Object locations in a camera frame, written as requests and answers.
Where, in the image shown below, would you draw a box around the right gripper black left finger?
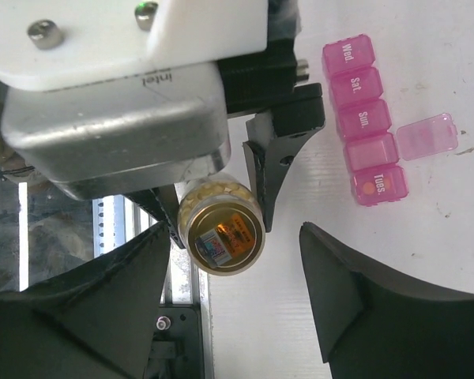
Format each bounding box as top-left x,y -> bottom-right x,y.
0,220 -> 171,379

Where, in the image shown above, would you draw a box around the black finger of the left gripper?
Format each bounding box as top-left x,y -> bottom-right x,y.
125,185 -> 185,249

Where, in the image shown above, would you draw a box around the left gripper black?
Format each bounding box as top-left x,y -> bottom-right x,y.
217,1 -> 325,232

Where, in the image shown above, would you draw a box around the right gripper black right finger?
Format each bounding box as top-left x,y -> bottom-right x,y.
299,222 -> 474,378

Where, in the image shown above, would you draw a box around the clear bottle yellow capsules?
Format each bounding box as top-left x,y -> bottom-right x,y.
178,173 -> 265,276

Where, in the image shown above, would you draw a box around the pink weekly pill organizer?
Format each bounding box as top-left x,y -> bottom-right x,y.
322,34 -> 458,207

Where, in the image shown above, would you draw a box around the aluminium mounting rail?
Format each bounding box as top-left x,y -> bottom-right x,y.
91,213 -> 214,378

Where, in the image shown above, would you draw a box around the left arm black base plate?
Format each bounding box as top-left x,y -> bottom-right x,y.
144,305 -> 205,379

